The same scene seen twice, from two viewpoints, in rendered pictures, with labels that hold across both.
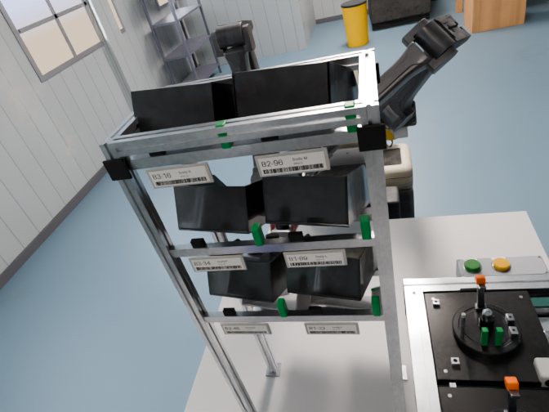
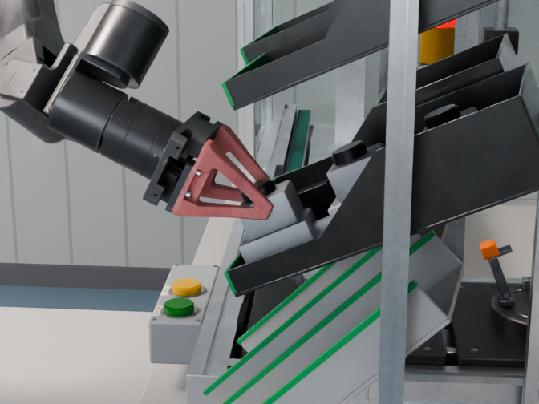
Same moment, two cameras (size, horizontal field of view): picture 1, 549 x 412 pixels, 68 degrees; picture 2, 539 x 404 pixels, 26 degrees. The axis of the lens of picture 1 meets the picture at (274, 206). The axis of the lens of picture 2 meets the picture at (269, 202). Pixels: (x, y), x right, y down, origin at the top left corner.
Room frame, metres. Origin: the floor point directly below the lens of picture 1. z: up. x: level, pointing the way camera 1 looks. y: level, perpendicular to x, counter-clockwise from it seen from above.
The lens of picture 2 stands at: (0.98, 0.92, 1.56)
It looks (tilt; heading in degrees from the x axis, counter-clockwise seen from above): 18 degrees down; 255
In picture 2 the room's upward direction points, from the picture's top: straight up
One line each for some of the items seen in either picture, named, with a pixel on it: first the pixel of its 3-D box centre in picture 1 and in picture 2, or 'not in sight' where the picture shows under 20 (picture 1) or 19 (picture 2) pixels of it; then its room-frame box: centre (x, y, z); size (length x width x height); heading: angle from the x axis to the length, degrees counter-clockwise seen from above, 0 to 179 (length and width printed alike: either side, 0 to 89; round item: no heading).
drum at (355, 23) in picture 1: (355, 23); not in sight; (6.10, -1.85, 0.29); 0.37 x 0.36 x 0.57; 162
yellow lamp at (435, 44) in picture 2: not in sight; (438, 43); (0.36, -0.53, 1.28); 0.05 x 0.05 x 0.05
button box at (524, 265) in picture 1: (500, 273); (187, 311); (0.71, -0.53, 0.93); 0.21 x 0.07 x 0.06; 71
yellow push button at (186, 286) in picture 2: (501, 265); (186, 289); (0.71, -0.53, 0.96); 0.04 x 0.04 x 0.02
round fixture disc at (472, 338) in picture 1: (485, 329); not in sight; (0.54, -0.38, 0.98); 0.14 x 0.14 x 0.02
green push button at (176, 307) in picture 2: (472, 266); (179, 309); (0.74, -0.47, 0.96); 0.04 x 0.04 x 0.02
